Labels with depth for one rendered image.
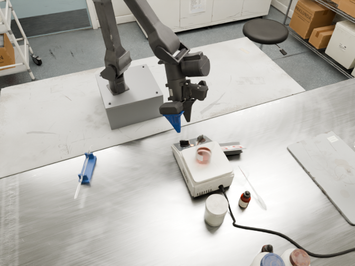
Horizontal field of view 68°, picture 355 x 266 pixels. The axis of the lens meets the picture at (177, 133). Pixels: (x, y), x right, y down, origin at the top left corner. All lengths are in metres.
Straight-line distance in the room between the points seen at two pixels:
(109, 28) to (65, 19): 2.80
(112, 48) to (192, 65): 0.27
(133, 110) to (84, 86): 0.33
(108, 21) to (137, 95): 0.26
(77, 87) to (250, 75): 0.76
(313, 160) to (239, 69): 0.54
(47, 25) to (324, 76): 3.10
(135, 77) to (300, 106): 0.66
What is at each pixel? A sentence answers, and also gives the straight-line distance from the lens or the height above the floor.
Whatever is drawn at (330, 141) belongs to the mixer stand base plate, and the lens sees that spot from 1.06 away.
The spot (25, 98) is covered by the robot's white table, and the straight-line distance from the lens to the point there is 1.25.
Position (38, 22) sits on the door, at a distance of 3.65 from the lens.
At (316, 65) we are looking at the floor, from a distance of 3.23.
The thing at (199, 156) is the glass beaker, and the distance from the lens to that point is 0.73.
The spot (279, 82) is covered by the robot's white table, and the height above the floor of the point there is 0.90.
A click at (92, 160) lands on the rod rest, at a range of 0.91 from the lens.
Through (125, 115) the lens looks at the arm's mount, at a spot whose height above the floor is 0.95.
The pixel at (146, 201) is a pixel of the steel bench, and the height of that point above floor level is 0.90.
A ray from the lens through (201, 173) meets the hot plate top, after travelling 0.75.
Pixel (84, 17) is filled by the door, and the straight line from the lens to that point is 3.64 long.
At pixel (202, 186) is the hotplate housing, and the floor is 0.96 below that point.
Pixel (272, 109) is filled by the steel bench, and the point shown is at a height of 0.90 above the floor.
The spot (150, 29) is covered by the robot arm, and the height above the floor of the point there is 1.27.
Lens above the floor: 1.62
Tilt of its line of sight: 49 degrees down
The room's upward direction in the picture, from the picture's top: straight up
